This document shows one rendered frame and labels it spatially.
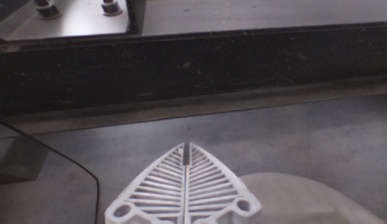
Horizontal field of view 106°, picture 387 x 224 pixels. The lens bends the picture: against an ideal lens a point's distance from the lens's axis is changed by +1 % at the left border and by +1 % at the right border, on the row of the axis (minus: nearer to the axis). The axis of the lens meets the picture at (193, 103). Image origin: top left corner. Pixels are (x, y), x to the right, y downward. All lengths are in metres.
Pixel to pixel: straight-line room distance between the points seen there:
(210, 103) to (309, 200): 0.34
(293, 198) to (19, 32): 0.61
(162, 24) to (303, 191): 0.49
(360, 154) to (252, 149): 0.58
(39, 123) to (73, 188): 0.45
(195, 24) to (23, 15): 0.27
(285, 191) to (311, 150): 0.59
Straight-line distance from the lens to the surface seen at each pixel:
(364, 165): 1.19
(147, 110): 0.45
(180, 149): 0.17
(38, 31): 0.33
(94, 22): 0.30
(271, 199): 0.46
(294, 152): 0.98
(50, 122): 0.56
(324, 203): 0.53
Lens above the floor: 0.78
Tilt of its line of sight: 53 degrees down
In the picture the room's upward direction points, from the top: 1 degrees clockwise
